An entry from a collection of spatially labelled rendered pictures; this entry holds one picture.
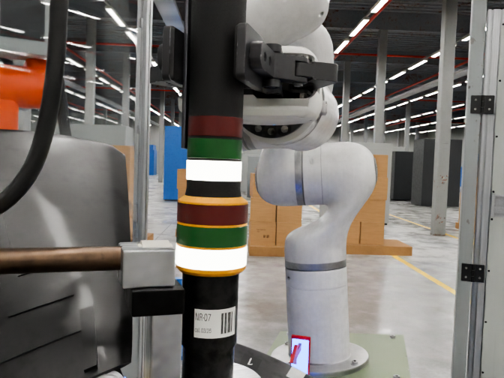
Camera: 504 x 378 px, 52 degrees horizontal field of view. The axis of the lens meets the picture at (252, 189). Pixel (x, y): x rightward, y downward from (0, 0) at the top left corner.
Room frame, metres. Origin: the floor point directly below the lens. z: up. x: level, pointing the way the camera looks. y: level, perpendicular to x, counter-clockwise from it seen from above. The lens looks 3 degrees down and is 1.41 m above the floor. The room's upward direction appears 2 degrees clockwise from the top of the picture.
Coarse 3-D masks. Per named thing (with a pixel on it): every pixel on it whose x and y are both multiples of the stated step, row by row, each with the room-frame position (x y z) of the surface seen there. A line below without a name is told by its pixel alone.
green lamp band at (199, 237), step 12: (180, 228) 0.31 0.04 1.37; (192, 228) 0.30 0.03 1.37; (204, 228) 0.30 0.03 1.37; (216, 228) 0.30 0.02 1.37; (228, 228) 0.30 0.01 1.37; (240, 228) 0.31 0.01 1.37; (180, 240) 0.31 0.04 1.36; (192, 240) 0.30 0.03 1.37; (204, 240) 0.30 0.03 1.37; (216, 240) 0.30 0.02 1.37; (228, 240) 0.30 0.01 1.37; (240, 240) 0.31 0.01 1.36
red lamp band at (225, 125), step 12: (192, 120) 0.31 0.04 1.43; (204, 120) 0.30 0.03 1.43; (216, 120) 0.30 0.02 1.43; (228, 120) 0.30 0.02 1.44; (240, 120) 0.31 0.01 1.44; (192, 132) 0.31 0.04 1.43; (204, 132) 0.30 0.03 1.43; (216, 132) 0.30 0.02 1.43; (228, 132) 0.30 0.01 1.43; (240, 132) 0.31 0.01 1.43
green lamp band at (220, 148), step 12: (192, 144) 0.31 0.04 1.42; (204, 144) 0.30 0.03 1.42; (216, 144) 0.30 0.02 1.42; (228, 144) 0.30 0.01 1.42; (240, 144) 0.31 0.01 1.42; (192, 156) 0.31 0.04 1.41; (204, 156) 0.30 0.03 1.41; (216, 156) 0.30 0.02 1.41; (228, 156) 0.30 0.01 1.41; (240, 156) 0.31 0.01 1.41
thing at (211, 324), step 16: (192, 288) 0.30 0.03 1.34; (208, 288) 0.30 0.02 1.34; (224, 288) 0.30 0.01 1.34; (192, 304) 0.30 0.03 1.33; (208, 304) 0.30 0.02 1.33; (224, 304) 0.30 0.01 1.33; (192, 320) 0.30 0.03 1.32; (208, 320) 0.30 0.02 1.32; (224, 320) 0.30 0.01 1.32; (192, 336) 0.30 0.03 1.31; (208, 336) 0.30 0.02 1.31; (224, 336) 0.30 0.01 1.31; (192, 352) 0.31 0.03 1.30; (208, 352) 0.30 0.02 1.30; (224, 352) 0.31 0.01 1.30; (192, 368) 0.31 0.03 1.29; (208, 368) 0.30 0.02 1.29; (224, 368) 0.31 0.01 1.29
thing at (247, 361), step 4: (244, 356) 0.55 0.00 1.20; (248, 356) 0.55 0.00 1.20; (252, 356) 0.56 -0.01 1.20; (244, 360) 0.54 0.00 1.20; (248, 360) 0.55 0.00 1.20; (252, 360) 0.55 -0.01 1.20; (256, 360) 0.55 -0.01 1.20; (260, 360) 0.55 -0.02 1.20; (244, 364) 0.53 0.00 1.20; (248, 364) 0.54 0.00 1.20; (252, 364) 0.54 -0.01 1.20; (256, 364) 0.54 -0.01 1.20; (252, 368) 0.53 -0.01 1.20; (256, 368) 0.53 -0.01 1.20
